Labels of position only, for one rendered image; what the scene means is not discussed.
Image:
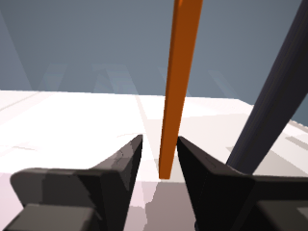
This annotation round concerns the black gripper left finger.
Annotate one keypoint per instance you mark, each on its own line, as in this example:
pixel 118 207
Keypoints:
pixel 106 187

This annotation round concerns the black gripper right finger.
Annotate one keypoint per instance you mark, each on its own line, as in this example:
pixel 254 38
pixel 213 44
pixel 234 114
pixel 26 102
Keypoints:
pixel 222 197

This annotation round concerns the orange handle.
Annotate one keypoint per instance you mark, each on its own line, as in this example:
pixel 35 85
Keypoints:
pixel 185 22

